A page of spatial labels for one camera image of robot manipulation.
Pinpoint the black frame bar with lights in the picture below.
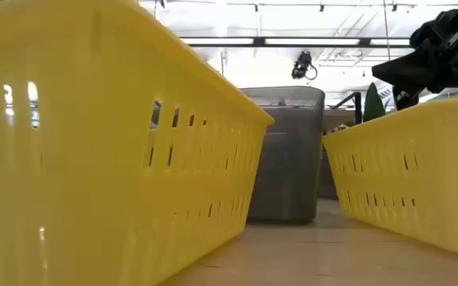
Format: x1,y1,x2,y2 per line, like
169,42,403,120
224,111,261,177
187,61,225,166
179,36,413,49

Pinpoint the black overhead camera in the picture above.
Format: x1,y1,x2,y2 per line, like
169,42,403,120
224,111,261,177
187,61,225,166
291,50,318,81

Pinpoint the dark green leafy plant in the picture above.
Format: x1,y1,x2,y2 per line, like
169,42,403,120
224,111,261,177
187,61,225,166
363,82,387,123

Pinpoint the yellow slotted plastic basket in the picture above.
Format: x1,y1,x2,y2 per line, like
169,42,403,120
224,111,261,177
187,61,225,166
0,0,275,286
323,98,458,255

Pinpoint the grey translucent plastic bin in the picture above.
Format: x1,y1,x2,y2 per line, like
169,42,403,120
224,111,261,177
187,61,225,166
239,86,326,224

